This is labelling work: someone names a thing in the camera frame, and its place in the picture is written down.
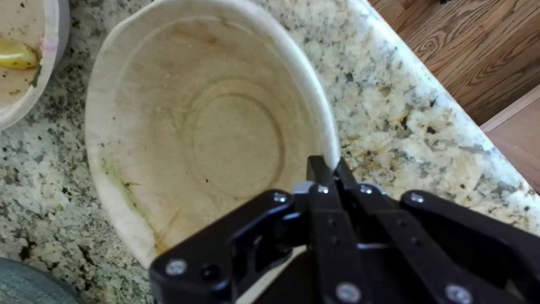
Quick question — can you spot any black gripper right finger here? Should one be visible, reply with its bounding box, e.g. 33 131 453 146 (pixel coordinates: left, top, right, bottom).
337 157 540 304

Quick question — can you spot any yellow food piece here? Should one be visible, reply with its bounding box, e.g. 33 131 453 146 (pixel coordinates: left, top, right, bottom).
0 40 43 72

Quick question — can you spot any glass lid with red knob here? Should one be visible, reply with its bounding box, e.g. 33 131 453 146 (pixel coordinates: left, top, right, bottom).
0 256 82 304

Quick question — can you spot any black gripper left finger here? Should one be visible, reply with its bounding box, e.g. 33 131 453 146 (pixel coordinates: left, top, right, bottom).
148 155 375 304

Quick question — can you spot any beige paper bowl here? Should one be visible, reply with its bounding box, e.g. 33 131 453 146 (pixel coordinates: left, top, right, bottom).
84 0 343 270
0 0 73 131

